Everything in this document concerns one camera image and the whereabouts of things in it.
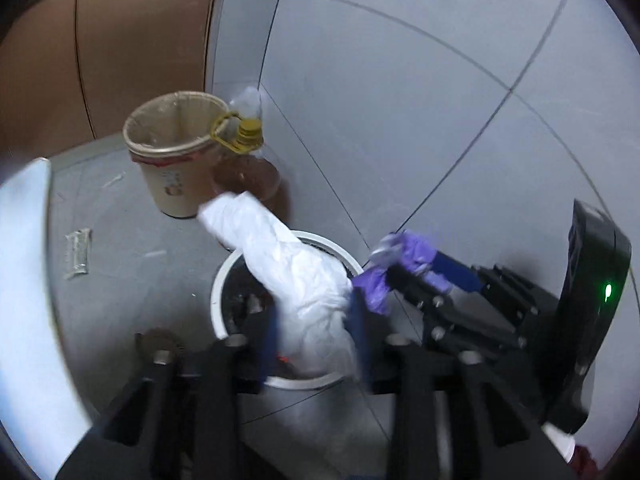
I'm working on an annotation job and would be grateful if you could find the white bin with black bag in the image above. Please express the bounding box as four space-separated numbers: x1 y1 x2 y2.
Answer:
210 230 366 391

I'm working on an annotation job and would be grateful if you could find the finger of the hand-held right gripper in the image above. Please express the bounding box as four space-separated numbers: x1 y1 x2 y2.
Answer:
429 252 540 317
387 265 528 352

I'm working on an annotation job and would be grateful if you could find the beige paper bucket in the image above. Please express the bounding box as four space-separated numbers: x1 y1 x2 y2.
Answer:
122 91 236 219

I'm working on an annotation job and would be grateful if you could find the clear flat wrapper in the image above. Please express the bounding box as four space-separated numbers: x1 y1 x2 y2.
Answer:
64 227 93 280

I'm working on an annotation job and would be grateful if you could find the cooking oil bottle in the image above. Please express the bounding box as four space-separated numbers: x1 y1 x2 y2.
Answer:
210 112 282 206

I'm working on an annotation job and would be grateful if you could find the purple glove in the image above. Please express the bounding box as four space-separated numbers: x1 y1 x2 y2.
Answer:
352 230 436 316

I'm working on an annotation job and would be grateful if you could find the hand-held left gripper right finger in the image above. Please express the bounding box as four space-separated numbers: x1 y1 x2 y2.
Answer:
347 290 576 480

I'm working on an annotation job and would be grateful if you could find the white tissue paper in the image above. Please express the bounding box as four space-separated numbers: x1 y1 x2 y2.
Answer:
197 191 368 378

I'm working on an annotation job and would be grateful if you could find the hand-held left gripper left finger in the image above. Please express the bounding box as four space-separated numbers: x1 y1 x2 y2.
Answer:
55 305 281 480

